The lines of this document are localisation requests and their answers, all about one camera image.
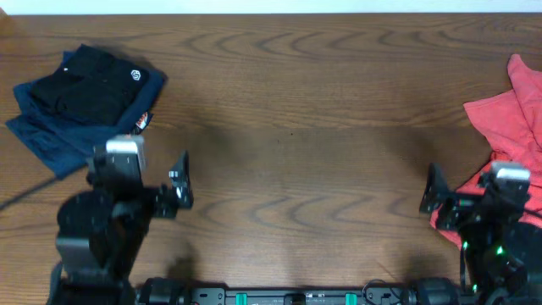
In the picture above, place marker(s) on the black t-shirt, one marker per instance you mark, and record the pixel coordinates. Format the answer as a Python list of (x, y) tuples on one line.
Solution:
[(92, 85)]

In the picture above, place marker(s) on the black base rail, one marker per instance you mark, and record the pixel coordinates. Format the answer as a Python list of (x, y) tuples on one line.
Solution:
[(296, 294)]

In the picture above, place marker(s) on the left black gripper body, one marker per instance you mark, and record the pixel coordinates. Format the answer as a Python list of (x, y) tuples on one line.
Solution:
[(140, 208)]

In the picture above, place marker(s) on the folded navy blue garment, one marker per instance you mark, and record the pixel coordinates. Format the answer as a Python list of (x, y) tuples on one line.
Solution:
[(63, 144)]

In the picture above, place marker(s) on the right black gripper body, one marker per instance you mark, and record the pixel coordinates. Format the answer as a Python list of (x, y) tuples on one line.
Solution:
[(457, 214)]

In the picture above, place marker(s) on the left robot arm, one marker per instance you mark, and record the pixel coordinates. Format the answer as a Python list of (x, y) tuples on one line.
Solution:
[(100, 233)]

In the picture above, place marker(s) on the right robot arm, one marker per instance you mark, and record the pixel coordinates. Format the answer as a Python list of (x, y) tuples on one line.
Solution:
[(500, 254)]

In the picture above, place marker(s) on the red t-shirt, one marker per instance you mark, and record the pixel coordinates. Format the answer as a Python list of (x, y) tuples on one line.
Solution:
[(511, 124)]

